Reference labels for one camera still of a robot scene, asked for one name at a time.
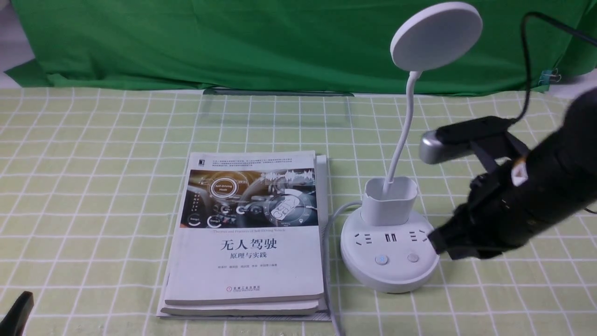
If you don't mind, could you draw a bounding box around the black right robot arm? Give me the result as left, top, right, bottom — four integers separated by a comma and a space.
420, 89, 597, 260

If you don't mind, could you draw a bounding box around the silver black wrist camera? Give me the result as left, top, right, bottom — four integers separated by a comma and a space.
419, 116, 530, 173

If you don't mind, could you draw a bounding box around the white lamp power cord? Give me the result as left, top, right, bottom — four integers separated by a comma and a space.
323, 201, 363, 336

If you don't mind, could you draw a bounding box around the green checkered tablecloth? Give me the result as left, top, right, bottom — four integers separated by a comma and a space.
0, 89, 597, 336

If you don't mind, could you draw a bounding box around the white desk lamp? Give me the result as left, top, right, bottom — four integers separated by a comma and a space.
340, 1, 483, 294

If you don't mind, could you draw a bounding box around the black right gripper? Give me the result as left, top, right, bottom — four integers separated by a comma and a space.
427, 161, 555, 260

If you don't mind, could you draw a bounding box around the green binder clip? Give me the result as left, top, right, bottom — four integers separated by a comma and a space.
537, 68, 562, 86

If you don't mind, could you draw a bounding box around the green backdrop cloth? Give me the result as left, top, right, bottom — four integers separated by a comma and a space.
6, 0, 596, 96

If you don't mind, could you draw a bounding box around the black camera cable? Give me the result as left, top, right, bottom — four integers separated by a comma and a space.
509, 12, 597, 126

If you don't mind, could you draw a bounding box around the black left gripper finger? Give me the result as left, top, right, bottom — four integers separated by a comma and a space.
0, 291, 35, 336

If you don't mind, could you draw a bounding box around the white self-driving textbook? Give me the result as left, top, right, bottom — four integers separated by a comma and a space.
164, 151, 325, 307

